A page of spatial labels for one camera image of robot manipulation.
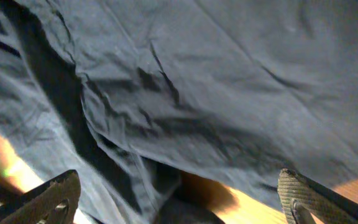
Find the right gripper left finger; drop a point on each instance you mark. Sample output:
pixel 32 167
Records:
pixel 55 201

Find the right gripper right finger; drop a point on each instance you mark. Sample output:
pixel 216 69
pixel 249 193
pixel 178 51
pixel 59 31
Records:
pixel 302 199

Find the navy blue shorts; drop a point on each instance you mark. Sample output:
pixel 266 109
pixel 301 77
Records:
pixel 147 98

